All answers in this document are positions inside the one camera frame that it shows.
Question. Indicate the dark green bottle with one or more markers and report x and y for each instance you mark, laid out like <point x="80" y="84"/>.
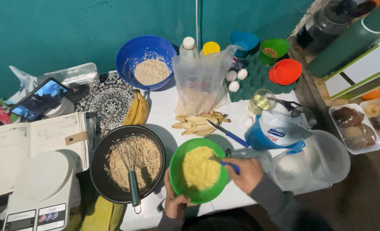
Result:
<point x="347" y="45"/>

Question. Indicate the pile of banana peels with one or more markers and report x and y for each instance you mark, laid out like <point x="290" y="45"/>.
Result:
<point x="196" y="123"/>

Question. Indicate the white milk bag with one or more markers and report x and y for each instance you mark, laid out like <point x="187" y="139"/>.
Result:
<point x="283" y="128"/>

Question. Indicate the large blue plastic bowl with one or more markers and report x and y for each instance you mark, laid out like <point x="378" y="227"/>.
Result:
<point x="135" y="48"/>

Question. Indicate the white egg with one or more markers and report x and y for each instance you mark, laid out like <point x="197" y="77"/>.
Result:
<point x="234" y="86"/>
<point x="242" y="74"/>
<point x="231" y="76"/>

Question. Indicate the crumpled clear plastic bag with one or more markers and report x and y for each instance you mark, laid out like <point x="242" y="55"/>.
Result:
<point x="24" y="80"/>

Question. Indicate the oat mix in pan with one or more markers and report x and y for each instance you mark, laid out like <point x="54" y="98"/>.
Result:
<point x="151" y="160"/>

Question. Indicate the person's right hand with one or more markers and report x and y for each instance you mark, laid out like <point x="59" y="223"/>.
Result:
<point x="248" y="175"/>

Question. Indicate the white kitchen scale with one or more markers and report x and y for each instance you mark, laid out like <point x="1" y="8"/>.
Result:
<point x="42" y="186"/>

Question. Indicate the clear plastic container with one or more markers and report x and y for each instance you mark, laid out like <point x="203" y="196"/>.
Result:
<point x="291" y="171"/>

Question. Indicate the person's right fingers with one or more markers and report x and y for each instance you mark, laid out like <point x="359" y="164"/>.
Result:
<point x="234" y="168"/>

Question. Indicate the black smartphone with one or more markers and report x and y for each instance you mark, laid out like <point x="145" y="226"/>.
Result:
<point x="39" y="99"/>

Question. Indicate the black scissors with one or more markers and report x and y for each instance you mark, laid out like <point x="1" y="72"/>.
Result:
<point x="289" y="105"/>

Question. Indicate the red packet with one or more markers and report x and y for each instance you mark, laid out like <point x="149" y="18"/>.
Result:
<point x="2" y="115"/>

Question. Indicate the blue plastic pitcher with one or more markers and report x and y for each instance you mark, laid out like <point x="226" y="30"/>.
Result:
<point x="257" y="141"/>

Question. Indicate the wooden stick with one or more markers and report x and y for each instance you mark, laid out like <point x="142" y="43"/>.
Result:
<point x="106" y="125"/>

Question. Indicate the black and white patterned mat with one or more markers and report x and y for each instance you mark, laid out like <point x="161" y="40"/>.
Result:
<point x="109" y="99"/>

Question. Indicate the small orange plastic bowl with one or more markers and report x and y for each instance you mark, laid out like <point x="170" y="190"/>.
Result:
<point x="286" y="71"/>

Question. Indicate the open recipe notebook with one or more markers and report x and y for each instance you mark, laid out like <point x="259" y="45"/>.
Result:
<point x="13" y="147"/>

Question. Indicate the white round stand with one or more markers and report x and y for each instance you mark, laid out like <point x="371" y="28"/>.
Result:
<point x="63" y="109"/>

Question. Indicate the orange fruit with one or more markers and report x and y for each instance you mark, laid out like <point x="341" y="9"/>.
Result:
<point x="376" y="93"/>

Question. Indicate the yellow green cloth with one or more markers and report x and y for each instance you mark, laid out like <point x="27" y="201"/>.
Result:
<point x="100" y="216"/>

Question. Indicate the white and green box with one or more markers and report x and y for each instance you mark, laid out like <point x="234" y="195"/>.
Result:
<point x="363" y="70"/>

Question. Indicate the aluminium foil tray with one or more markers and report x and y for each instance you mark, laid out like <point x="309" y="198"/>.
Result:
<point x="74" y="74"/>

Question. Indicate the clear plastic bag of oats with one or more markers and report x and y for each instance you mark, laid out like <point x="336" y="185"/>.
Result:
<point x="199" y="83"/>

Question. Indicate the black round pan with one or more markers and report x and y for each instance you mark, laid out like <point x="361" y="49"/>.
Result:
<point x="97" y="173"/>

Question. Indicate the dark blender jar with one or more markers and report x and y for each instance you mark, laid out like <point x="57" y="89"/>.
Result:
<point x="324" y="24"/>

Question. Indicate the yellow mashed banana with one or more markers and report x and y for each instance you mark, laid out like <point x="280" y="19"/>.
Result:
<point x="200" y="168"/>

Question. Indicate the large green plastic bowl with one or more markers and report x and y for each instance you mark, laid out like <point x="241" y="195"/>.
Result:
<point x="177" y="179"/>

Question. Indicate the green egg carton tray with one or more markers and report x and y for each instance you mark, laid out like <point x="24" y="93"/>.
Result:
<point x="257" y="80"/>

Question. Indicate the small blue plastic bowl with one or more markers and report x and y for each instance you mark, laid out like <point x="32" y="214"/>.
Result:
<point x="246" y="38"/>

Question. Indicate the clear plastic lid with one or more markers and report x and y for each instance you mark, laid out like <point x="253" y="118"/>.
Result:
<point x="329" y="157"/>

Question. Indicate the person's left hand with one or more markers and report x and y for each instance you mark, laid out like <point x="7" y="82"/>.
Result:
<point x="175" y="203"/>

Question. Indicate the small green plastic bowl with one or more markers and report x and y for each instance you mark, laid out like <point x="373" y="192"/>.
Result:
<point x="278" y="45"/>

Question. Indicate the oats in blue bowl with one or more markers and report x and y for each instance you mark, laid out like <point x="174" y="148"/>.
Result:
<point x="150" y="72"/>

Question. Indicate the glass of yellow oil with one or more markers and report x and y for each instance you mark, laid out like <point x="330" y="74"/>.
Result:
<point x="261" y="102"/>

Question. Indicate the clear bottle with white cap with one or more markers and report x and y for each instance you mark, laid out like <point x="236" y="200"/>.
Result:
<point x="188" y="48"/>

